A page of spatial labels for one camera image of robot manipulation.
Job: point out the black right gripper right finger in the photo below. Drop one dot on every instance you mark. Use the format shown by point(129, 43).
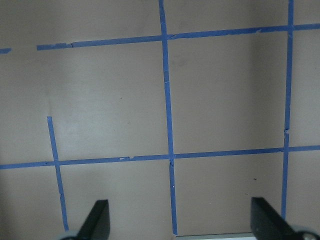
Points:
point(266, 223)

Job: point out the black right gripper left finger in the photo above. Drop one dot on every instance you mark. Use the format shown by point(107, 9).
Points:
point(97, 224)

